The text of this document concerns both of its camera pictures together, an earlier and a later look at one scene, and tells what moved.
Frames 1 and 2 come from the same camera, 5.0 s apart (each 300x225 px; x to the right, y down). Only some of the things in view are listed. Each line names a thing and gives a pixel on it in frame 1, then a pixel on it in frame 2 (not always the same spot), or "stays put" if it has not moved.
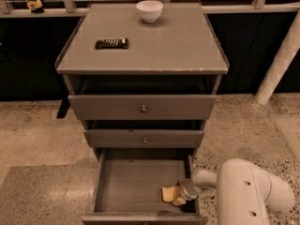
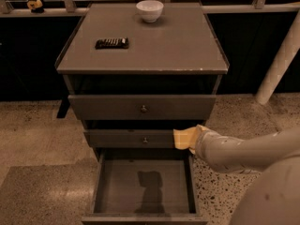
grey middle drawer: [141, 139] stays put
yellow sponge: [170, 193] → [185, 139]
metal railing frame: [68, 4] stays put
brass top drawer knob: [143, 109] stays put
